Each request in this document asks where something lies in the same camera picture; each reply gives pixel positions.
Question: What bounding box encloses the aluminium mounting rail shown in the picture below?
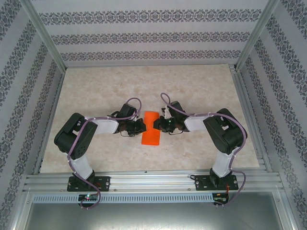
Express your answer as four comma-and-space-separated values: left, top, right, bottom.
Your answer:
23, 169, 281, 192

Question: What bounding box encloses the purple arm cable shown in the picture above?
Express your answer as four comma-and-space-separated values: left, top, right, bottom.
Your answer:
160, 92, 248, 207
67, 97, 142, 210

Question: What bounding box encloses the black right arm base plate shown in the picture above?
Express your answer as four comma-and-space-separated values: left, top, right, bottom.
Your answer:
194, 174, 239, 192

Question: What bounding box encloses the aluminium frame bar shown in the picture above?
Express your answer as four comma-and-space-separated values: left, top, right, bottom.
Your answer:
9, 190, 33, 230
273, 191, 298, 230

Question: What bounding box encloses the aluminium frame post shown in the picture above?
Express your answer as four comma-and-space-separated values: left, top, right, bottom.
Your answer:
236, 0, 280, 71
20, 0, 67, 70

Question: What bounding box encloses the aluminium table edge rail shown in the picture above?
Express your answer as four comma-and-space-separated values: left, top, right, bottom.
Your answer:
32, 68, 66, 175
229, 64, 273, 172

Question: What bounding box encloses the orange paper sheet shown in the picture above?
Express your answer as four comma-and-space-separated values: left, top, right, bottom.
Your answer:
141, 111, 161, 146

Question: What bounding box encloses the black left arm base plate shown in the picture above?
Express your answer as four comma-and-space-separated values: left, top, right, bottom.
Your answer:
67, 176, 111, 192

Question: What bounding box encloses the grey slotted cable duct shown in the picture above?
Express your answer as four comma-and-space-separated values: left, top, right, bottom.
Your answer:
32, 193, 214, 204

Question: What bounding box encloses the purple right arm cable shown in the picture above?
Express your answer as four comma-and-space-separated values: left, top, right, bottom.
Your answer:
160, 92, 248, 207

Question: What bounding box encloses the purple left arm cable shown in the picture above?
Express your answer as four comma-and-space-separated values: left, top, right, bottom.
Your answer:
67, 97, 142, 210

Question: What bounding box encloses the grey sheet metal panel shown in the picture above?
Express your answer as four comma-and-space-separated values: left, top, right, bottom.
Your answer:
24, 203, 288, 230

